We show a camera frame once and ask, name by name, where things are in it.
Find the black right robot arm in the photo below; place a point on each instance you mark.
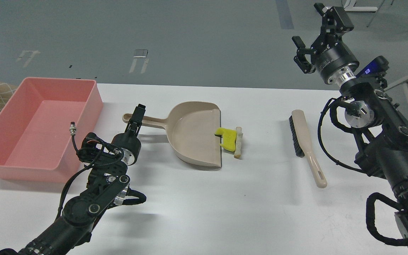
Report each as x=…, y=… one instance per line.
x=363, y=110

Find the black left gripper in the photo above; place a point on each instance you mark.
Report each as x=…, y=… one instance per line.
x=128, y=141

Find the yellow sponge piece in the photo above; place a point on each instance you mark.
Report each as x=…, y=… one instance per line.
x=228, y=137

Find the beige plastic dustpan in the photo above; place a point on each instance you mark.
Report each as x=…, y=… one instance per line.
x=190, y=128

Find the beige hand brush black bristles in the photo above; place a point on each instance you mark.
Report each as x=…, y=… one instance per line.
x=303, y=145

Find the white bread piece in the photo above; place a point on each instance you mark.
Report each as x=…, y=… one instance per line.
x=238, y=142

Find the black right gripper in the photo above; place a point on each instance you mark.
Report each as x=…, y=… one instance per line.
x=337, y=55

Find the white desk base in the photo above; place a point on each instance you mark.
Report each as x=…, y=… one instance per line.
x=350, y=6

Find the pink plastic bin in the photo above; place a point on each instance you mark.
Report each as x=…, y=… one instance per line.
x=35, y=141

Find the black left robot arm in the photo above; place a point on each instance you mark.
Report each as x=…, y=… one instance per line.
x=102, y=184

